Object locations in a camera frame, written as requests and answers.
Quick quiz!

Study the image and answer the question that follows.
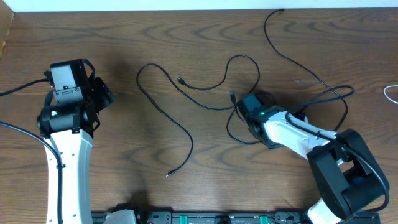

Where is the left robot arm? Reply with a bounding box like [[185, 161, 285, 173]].
[[37, 59, 116, 223]]

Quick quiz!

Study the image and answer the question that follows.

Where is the cardboard box edge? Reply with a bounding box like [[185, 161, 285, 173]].
[[0, 0, 14, 57]]

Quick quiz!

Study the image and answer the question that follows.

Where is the white USB cable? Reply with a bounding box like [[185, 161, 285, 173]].
[[382, 84, 398, 105]]

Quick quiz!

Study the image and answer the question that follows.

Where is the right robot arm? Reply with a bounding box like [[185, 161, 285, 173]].
[[234, 94, 389, 223]]

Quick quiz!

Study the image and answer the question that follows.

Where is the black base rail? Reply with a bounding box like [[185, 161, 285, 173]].
[[91, 202, 381, 224]]

